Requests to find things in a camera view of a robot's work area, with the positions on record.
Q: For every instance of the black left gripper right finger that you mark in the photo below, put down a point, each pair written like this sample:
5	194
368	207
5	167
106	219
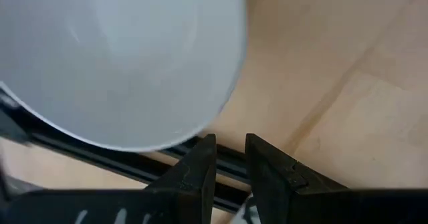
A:
277	190

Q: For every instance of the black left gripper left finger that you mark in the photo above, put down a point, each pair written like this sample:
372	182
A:
187	190

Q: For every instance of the white bowl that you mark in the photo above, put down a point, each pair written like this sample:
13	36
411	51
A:
117	67

